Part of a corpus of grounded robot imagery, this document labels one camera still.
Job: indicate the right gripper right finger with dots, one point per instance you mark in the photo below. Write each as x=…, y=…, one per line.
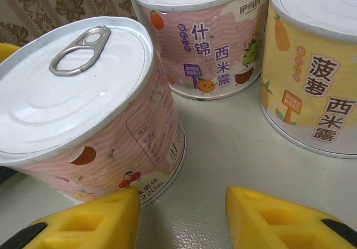
x=279, y=226

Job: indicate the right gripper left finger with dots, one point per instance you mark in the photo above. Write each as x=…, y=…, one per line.
x=83, y=226

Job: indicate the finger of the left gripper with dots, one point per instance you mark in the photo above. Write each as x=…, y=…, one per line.
x=7, y=52
x=9, y=175

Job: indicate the pink label can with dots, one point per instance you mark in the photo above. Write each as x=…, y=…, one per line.
x=209, y=37
x=69, y=93

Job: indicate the yellow pineapple label can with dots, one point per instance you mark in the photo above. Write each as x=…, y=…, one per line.
x=306, y=65

